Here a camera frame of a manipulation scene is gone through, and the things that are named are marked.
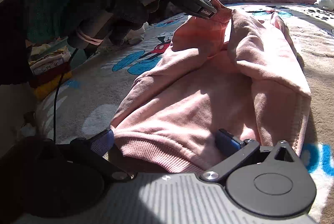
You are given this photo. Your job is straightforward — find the pink sweatshirt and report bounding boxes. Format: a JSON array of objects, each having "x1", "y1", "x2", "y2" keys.
[{"x1": 109, "y1": 0, "x2": 311, "y2": 173}]

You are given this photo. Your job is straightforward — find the green left sleeve forearm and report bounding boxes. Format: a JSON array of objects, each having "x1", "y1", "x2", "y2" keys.
[{"x1": 27, "y1": 0, "x2": 105, "y2": 44}]

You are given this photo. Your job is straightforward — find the left black gloved hand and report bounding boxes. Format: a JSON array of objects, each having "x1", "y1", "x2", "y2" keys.
[{"x1": 59, "y1": 0, "x2": 148, "y2": 48}]

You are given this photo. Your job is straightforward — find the Mickey Mouse bed blanket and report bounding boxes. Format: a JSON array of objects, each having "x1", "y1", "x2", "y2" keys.
[{"x1": 36, "y1": 5, "x2": 333, "y2": 223}]

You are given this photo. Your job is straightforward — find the white plush toy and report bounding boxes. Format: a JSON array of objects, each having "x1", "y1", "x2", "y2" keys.
[{"x1": 314, "y1": 0, "x2": 334, "y2": 11}]

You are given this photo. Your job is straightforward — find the black cable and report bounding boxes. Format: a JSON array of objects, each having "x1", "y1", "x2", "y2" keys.
[{"x1": 53, "y1": 48, "x2": 79, "y2": 145}]

